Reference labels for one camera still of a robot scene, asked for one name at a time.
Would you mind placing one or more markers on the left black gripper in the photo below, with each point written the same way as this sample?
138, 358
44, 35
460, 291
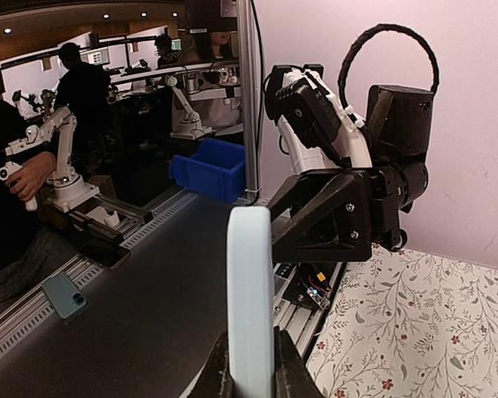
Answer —
334, 213

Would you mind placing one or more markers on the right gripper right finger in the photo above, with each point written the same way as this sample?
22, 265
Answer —
292, 379

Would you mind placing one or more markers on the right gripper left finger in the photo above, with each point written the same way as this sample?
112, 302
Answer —
215, 380

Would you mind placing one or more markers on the light blue phone case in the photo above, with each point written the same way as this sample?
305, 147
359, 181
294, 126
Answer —
249, 302

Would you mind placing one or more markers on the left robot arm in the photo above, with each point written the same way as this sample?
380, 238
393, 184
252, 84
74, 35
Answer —
400, 118

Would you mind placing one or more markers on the operator hand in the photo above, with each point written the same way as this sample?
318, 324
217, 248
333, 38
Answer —
29, 179

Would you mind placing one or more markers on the blue plastic bin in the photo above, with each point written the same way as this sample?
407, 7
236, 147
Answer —
217, 170

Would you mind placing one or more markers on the floral patterned table mat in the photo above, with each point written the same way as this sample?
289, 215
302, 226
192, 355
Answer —
410, 324

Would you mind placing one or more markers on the seated operator person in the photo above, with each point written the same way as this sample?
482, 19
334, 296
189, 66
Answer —
29, 251

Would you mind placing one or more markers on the standing person in black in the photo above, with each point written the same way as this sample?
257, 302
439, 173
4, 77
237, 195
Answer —
83, 89

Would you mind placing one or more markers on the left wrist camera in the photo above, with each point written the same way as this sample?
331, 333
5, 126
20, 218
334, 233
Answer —
309, 113

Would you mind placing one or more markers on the teal phone on rail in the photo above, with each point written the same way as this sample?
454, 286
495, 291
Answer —
67, 300

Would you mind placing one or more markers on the dark phone on rail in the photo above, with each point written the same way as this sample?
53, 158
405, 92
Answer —
107, 255

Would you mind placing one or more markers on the near aluminium frame post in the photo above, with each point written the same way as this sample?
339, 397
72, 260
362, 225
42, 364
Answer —
249, 68

